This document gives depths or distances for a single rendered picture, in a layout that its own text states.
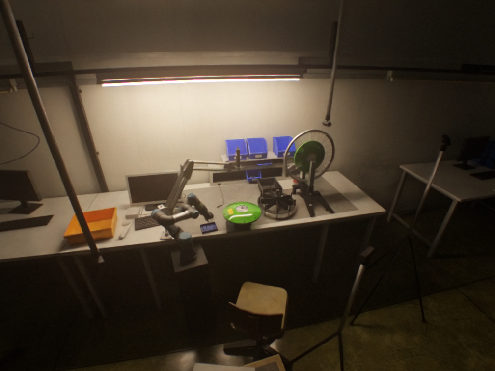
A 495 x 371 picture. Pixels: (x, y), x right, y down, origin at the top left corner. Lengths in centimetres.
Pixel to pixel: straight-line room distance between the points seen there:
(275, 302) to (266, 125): 174
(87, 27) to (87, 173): 136
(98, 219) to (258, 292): 153
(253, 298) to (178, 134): 171
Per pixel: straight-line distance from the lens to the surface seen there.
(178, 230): 186
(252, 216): 190
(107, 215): 245
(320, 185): 280
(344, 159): 327
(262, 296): 196
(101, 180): 291
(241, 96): 257
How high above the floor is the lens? 219
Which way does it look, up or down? 29 degrees down
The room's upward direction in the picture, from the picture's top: straight up
